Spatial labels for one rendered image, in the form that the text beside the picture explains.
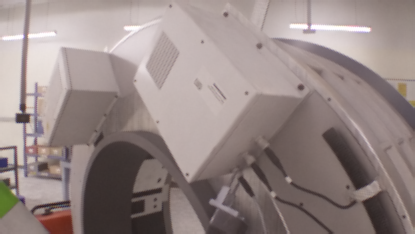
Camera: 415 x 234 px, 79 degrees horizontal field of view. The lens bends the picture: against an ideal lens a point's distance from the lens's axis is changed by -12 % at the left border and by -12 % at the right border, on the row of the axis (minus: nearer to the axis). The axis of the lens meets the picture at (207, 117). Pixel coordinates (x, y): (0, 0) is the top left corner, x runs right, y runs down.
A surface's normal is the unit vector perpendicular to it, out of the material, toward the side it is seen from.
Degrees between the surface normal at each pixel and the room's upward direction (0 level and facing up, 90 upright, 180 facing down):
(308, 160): 90
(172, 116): 90
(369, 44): 90
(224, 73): 90
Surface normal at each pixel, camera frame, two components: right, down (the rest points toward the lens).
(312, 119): -0.73, 0.00
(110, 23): -0.13, 0.03
